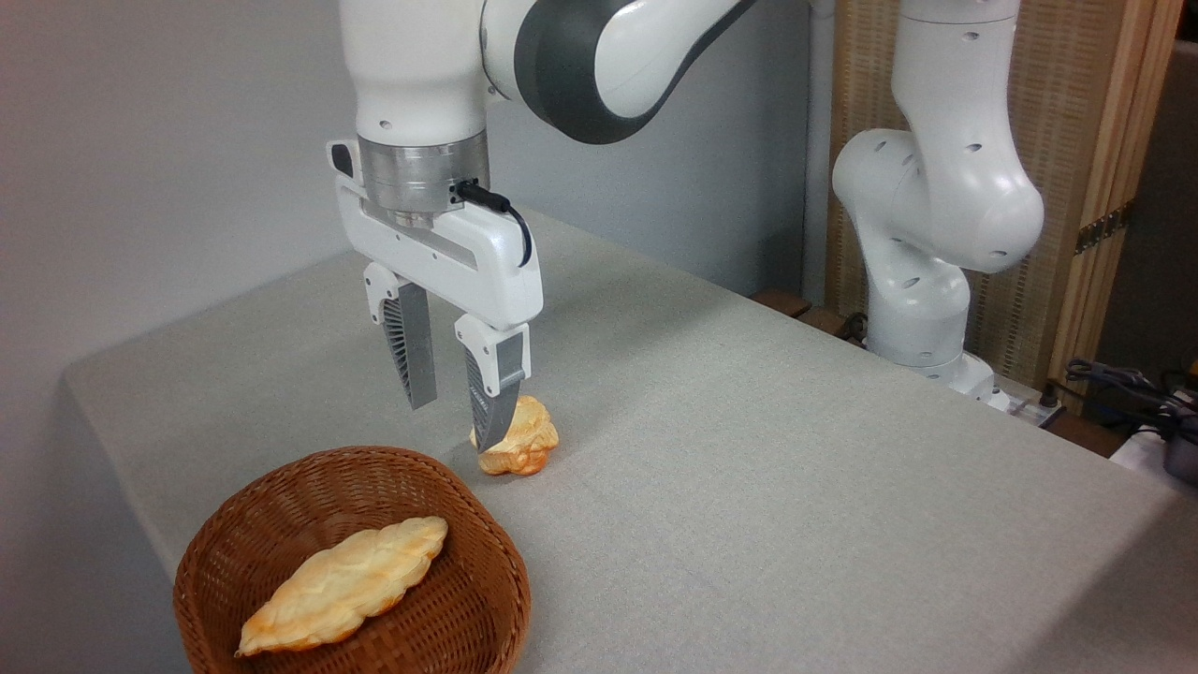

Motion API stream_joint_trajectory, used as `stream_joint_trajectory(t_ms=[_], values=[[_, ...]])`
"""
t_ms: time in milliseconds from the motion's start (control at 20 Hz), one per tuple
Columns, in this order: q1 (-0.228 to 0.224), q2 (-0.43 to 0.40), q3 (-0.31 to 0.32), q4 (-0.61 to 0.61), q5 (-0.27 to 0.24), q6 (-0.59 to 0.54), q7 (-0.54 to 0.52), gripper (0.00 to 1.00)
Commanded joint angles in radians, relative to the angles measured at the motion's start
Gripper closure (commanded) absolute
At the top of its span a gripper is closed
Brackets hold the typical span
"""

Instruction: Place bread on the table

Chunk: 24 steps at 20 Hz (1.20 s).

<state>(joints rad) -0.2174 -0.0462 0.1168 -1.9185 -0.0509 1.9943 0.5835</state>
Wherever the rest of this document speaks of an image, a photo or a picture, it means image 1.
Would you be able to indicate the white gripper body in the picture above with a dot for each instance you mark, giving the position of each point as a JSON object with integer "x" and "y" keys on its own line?
{"x": 487, "y": 267}

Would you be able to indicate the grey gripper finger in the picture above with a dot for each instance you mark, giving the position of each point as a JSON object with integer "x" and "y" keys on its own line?
{"x": 491, "y": 398}
{"x": 416, "y": 360}

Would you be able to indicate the long golden bread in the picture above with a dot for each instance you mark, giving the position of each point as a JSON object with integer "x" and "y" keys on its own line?
{"x": 342, "y": 585}

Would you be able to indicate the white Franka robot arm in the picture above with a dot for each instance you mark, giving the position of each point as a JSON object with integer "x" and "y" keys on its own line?
{"x": 412, "y": 65}

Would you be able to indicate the small golden bread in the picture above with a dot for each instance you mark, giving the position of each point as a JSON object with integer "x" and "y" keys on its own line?
{"x": 529, "y": 440}

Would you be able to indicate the brown wicker basket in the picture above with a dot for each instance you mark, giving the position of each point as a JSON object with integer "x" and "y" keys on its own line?
{"x": 468, "y": 599}

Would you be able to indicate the grey tablecloth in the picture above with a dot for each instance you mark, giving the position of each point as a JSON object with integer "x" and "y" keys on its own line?
{"x": 749, "y": 487}

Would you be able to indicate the white power strip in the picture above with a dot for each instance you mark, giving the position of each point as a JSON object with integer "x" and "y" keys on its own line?
{"x": 1028, "y": 408}

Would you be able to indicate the brass screen hinge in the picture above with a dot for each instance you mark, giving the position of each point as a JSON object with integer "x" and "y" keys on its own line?
{"x": 1103, "y": 229}

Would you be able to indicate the bamboo folding screen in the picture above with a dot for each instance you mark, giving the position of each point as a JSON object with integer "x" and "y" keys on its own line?
{"x": 1076, "y": 84}

